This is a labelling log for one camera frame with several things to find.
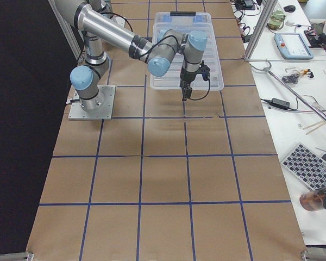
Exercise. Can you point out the aluminium frame post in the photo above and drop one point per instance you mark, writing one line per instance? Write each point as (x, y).
(259, 28)

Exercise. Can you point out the brown paper table cover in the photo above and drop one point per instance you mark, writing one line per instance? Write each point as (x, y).
(166, 179)

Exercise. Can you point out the clear plastic storage box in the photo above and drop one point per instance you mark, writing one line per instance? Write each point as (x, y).
(185, 24)

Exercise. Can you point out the black power adapter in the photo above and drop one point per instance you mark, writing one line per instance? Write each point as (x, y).
(280, 104)

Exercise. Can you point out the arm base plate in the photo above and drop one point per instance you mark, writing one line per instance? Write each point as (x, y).
(98, 108)

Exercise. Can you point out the calibration checker board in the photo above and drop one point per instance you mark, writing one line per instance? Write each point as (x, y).
(306, 166)

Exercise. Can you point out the teach pendant tablet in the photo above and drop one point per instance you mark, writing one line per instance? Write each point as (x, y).
(292, 46)

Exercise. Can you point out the orange bottle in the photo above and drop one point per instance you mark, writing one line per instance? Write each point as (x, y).
(314, 200)

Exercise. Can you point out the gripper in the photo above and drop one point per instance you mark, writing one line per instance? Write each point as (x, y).
(188, 77)

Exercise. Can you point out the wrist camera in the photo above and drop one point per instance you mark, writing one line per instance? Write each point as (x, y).
(204, 71)

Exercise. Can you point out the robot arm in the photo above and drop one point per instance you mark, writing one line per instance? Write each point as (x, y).
(86, 17)

